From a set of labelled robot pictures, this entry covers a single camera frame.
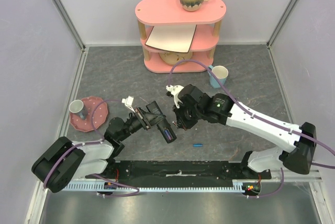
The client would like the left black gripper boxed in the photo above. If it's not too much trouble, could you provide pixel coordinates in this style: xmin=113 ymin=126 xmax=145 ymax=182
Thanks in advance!
xmin=118 ymin=106 xmax=166 ymax=141

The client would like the black remote control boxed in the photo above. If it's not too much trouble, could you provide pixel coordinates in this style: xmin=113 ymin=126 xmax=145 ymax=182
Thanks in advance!
xmin=146 ymin=101 xmax=176 ymax=143

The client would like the blue purple battery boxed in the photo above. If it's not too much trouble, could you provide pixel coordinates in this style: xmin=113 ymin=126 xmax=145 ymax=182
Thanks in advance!
xmin=164 ymin=129 xmax=173 ymax=141

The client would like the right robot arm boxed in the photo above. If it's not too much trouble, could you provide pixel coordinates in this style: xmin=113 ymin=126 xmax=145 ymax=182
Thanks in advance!
xmin=166 ymin=84 xmax=316 ymax=179

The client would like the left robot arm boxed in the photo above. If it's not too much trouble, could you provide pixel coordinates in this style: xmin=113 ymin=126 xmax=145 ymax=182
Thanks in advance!
xmin=31 ymin=102 xmax=176 ymax=193

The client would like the blue battery near base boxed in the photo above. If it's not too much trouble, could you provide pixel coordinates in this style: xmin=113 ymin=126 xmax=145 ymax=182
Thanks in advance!
xmin=193 ymin=143 xmax=203 ymax=148

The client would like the pink polka-dot plate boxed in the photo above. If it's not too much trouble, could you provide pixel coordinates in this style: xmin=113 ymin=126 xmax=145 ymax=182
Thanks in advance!
xmin=70 ymin=96 xmax=108 ymax=132

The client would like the light blue mug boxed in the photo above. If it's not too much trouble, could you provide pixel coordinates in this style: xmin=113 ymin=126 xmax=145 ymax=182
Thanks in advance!
xmin=208 ymin=65 xmax=229 ymax=88

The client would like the beige painted bowl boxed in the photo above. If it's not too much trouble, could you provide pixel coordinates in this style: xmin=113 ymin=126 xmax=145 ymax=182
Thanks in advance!
xmin=159 ymin=51 xmax=193 ymax=66

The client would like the grey white cup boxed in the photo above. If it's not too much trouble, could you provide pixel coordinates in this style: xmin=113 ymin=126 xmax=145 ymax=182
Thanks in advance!
xmin=69 ymin=99 xmax=86 ymax=120

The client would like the white black-edged board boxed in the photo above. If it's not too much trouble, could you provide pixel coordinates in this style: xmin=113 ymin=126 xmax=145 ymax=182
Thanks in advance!
xmin=145 ymin=25 xmax=197 ymax=53

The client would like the pink three-tier shelf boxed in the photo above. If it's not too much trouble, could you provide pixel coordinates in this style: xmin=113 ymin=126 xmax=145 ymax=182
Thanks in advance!
xmin=135 ymin=0 xmax=226 ymax=73

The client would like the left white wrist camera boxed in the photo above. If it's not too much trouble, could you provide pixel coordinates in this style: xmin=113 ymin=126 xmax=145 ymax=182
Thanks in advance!
xmin=121 ymin=96 xmax=135 ymax=112

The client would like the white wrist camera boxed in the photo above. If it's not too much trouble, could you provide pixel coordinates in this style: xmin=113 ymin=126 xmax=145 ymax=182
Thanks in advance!
xmin=121 ymin=96 xmax=135 ymax=112
xmin=165 ymin=85 xmax=184 ymax=109

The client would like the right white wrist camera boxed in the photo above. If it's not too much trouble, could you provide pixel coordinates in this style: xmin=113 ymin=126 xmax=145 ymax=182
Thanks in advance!
xmin=165 ymin=85 xmax=184 ymax=109

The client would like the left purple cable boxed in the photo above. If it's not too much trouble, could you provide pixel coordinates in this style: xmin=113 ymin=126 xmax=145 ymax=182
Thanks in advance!
xmin=43 ymin=99 xmax=141 ymax=198

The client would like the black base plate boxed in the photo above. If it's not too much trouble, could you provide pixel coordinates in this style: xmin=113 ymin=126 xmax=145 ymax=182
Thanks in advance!
xmin=100 ymin=161 xmax=272 ymax=184

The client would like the slotted cable duct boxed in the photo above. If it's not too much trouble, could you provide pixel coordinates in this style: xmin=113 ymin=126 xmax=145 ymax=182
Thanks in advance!
xmin=63 ymin=177 xmax=245 ymax=193

